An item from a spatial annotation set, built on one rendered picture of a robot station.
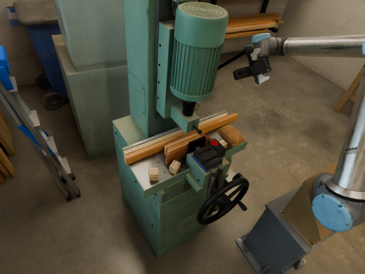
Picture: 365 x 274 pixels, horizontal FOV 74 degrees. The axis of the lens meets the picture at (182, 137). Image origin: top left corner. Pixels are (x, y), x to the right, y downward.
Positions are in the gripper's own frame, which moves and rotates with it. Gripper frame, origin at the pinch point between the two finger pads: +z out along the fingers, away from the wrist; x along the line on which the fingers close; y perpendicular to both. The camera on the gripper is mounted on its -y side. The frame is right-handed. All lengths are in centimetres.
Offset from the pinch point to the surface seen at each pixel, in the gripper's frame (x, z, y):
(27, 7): -125, -65, -163
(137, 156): 19, 15, -56
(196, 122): 13.9, 1.6, -29.2
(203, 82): 0.1, 16.1, -16.5
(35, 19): -106, -56, -150
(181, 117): 9.5, 3.9, -34.5
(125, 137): 9, -6, -73
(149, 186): 32, 22, -51
